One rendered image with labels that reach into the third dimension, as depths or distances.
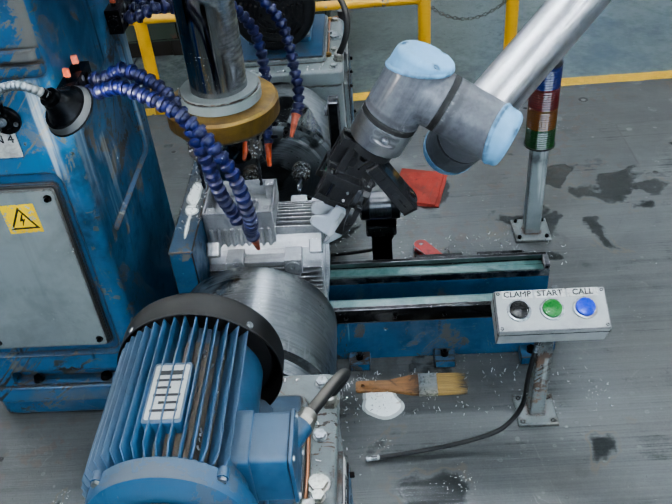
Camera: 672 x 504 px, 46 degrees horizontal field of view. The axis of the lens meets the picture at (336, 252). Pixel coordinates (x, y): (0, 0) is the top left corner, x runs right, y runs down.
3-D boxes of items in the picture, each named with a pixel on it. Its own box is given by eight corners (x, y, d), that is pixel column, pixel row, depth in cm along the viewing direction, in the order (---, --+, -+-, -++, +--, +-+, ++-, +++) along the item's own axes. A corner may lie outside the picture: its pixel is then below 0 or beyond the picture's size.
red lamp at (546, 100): (530, 113, 156) (532, 92, 153) (525, 98, 161) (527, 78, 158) (561, 111, 156) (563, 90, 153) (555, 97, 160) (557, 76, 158)
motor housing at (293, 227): (220, 328, 144) (201, 247, 132) (233, 261, 159) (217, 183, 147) (329, 324, 142) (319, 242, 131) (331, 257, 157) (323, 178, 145)
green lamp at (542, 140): (527, 152, 162) (529, 133, 159) (522, 137, 166) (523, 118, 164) (556, 150, 161) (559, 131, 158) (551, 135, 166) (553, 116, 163)
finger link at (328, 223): (299, 232, 134) (322, 192, 129) (331, 244, 136) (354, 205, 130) (298, 243, 132) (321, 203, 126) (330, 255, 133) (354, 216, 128)
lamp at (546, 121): (529, 133, 159) (530, 113, 156) (523, 118, 164) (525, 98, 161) (559, 131, 158) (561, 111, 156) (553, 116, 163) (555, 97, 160)
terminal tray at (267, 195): (208, 248, 137) (201, 215, 133) (217, 212, 146) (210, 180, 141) (276, 245, 137) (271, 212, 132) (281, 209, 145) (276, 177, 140)
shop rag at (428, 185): (401, 169, 202) (401, 166, 201) (448, 173, 199) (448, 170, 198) (389, 203, 191) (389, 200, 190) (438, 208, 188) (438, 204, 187)
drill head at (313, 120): (222, 254, 161) (199, 150, 146) (243, 149, 193) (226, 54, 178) (343, 248, 160) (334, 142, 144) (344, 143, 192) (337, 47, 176)
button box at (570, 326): (494, 344, 124) (498, 332, 119) (490, 303, 127) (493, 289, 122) (605, 340, 123) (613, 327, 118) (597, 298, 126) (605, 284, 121)
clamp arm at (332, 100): (334, 219, 155) (323, 103, 139) (334, 210, 157) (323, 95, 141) (352, 218, 154) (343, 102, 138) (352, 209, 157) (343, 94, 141)
